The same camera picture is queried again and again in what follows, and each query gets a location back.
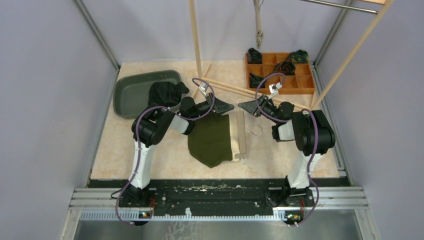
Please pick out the green underwear with cream waistband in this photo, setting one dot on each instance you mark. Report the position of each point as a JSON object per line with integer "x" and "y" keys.
{"x": 211, "y": 142}

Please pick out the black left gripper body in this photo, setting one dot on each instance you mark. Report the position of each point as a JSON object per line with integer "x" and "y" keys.
{"x": 205, "y": 107}

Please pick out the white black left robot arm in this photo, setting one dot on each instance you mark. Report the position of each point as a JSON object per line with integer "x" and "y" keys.
{"x": 150, "y": 127}

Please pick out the hanging beige clip hanger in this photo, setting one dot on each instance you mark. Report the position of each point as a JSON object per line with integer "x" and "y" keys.
{"x": 259, "y": 34}

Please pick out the aluminium front rail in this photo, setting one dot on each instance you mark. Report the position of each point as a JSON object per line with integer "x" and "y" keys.
{"x": 95, "y": 204}

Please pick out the dark rolled sock centre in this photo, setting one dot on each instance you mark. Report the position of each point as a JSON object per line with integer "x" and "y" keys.
{"x": 288, "y": 68}

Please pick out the dark rolled sock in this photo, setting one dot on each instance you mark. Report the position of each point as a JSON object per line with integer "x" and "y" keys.
{"x": 254, "y": 56}
{"x": 288, "y": 68}
{"x": 255, "y": 81}

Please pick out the grey-green plastic tub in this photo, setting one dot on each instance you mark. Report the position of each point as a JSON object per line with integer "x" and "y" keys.
{"x": 131, "y": 93}

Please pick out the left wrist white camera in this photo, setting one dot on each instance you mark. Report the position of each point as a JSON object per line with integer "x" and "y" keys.
{"x": 203, "y": 87}

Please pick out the beige clip hanger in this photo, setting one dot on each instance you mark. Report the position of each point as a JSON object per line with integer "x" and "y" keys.
{"x": 259, "y": 34}
{"x": 241, "y": 133}

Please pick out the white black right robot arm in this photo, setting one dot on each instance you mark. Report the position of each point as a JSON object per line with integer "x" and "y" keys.
{"x": 313, "y": 137}

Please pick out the light wooden clothes rack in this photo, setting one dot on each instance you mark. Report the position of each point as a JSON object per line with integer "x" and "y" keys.
{"x": 272, "y": 75}

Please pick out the dark rolled sock far left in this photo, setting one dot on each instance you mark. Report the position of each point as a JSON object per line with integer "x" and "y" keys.
{"x": 254, "y": 56}

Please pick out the black striped garment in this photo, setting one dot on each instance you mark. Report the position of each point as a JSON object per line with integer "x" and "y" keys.
{"x": 166, "y": 93}

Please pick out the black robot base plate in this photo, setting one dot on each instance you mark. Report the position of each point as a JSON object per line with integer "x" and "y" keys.
{"x": 206, "y": 197}

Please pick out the long dark patterned sock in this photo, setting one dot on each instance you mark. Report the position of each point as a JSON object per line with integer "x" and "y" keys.
{"x": 297, "y": 57}

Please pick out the wrist white camera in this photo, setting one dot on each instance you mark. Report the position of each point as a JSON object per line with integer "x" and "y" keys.
{"x": 203, "y": 87}
{"x": 274, "y": 89}

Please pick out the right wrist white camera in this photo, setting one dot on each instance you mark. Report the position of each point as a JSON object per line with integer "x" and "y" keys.
{"x": 274, "y": 89}

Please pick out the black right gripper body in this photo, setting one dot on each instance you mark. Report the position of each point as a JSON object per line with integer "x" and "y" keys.
{"x": 263, "y": 104}

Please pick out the dark rolled sock front left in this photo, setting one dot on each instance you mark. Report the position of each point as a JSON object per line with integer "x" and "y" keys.
{"x": 255, "y": 81}

